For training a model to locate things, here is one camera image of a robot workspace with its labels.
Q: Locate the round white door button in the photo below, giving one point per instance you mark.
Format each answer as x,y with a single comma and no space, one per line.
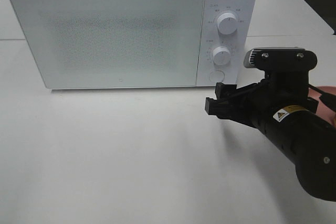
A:
216,76

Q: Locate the upper white dial knob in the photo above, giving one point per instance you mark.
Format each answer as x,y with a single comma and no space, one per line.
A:
226,22

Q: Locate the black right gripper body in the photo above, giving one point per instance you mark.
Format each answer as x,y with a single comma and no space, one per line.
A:
258,101

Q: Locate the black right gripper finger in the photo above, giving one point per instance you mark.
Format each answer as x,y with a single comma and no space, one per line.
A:
222,108
225,92

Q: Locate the white dial knob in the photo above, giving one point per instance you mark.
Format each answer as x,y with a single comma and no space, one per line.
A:
221,56
226,22

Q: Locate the white microwave door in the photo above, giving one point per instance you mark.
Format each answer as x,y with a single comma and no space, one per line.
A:
81,44

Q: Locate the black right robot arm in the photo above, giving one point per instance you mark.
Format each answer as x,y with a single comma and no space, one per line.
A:
308,141

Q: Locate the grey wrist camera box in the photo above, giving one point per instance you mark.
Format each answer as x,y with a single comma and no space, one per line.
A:
280,59

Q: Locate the lower white dial knob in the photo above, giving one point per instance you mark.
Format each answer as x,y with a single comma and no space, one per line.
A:
221,56

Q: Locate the pink round plate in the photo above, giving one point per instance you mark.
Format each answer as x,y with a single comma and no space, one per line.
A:
325,95

